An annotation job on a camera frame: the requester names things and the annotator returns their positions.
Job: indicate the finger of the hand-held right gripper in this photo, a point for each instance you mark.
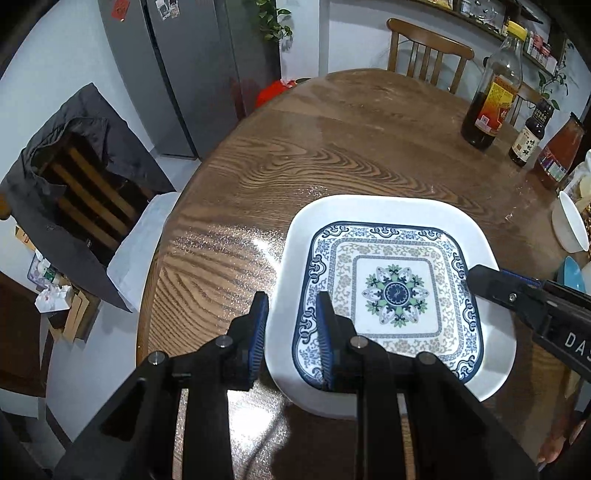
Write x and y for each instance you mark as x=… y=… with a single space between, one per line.
x=498 y=286
x=526 y=278

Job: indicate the white square plate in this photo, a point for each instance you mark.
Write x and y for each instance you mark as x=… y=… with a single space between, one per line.
x=295 y=240

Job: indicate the blue patterned square plate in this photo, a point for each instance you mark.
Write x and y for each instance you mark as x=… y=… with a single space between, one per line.
x=397 y=258

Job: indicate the fridge photo magnets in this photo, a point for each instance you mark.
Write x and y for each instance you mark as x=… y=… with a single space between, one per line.
x=167 y=9

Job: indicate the small hanging green plant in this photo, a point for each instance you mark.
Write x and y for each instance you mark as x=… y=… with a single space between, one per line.
x=551 y=83

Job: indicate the wooden chair with jacket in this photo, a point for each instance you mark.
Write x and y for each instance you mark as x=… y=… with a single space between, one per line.
x=87 y=184

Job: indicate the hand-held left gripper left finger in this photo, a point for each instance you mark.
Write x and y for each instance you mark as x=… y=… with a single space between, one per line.
x=260 y=332

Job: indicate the trailing green plant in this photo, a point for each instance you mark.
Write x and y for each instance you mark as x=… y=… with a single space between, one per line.
x=272 y=27

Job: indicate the small dark sauce bottle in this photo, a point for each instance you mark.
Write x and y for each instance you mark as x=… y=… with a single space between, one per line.
x=524 y=143

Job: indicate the red bag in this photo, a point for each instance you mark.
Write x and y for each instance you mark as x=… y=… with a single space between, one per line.
x=272 y=91

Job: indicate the grey refrigerator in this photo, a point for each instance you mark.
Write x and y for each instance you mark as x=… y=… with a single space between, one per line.
x=184 y=69

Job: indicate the wooden wall shelf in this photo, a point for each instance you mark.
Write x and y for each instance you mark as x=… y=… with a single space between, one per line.
x=461 y=14

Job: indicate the cardboard box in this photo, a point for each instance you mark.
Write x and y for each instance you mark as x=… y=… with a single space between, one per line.
x=76 y=318

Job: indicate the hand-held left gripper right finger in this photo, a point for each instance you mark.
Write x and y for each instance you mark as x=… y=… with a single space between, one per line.
x=323 y=341

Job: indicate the white tissue pack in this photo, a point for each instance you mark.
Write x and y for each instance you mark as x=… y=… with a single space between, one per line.
x=53 y=297

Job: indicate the large white bowl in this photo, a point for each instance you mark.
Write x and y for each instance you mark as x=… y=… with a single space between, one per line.
x=570 y=221

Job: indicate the large yellow-capped vinegar bottle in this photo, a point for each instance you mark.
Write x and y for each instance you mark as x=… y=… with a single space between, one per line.
x=491 y=101

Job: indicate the blue bowl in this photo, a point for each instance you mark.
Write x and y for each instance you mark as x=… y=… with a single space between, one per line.
x=571 y=274

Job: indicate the white seat cushion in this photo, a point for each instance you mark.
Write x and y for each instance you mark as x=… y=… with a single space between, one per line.
x=138 y=249

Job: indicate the person's right hand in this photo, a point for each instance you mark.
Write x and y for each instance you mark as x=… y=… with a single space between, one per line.
x=554 y=443

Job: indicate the red sauce bottle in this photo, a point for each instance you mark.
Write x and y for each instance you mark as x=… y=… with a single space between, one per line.
x=561 y=152

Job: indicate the chair with grey jacket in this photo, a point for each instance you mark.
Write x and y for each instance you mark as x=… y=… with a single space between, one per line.
x=115 y=152

